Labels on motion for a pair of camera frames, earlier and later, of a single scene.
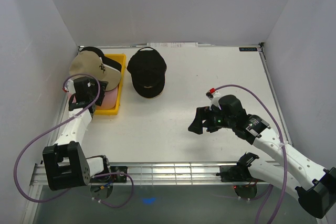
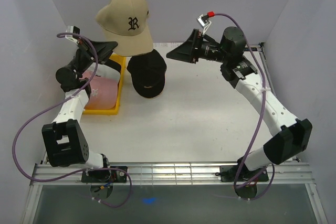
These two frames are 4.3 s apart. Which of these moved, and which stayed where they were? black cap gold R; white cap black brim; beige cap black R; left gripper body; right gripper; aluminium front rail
Moved: right gripper; beige cap black R; left gripper body
Stayed: aluminium front rail; black cap gold R; white cap black brim
